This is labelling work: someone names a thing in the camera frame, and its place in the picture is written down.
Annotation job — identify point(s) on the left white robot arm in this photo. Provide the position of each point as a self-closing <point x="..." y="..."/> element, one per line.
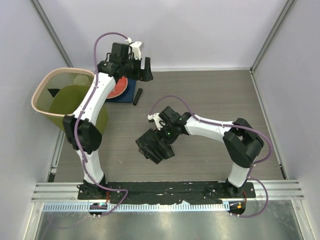
<point x="86" y="138"/>

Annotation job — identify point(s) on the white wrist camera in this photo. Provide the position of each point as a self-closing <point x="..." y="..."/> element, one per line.
<point x="155" y="118"/>
<point x="136" y="47"/>

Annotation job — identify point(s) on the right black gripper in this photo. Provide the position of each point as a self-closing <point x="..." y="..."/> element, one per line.
<point x="160" y="134"/>

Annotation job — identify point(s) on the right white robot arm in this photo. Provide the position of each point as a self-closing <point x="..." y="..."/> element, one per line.
<point x="243" y="145"/>

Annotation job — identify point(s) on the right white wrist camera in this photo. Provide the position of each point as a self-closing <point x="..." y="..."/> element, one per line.
<point x="155" y="118"/>

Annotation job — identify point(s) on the blue tray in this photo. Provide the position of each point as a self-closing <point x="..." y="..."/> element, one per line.
<point x="127" y="96"/>

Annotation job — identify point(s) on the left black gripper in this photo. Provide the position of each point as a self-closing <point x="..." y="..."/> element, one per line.
<point x="144" y="75"/>

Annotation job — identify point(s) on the black trash bag roll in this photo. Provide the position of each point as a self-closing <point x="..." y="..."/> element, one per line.
<point x="137" y="96"/>

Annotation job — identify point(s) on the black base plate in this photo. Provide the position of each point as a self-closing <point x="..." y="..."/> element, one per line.
<point x="165" y="192"/>

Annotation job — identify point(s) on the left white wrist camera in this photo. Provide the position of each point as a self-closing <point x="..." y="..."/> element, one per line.
<point x="136" y="47"/>

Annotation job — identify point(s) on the white slotted cable duct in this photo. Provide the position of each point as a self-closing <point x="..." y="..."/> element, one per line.
<point x="97" y="207"/>

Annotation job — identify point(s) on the olive green trash bin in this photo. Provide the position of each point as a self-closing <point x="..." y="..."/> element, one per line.
<point x="60" y="93"/>

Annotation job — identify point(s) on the red patterned plate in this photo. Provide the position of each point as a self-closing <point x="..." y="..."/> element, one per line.
<point x="119" y="88"/>

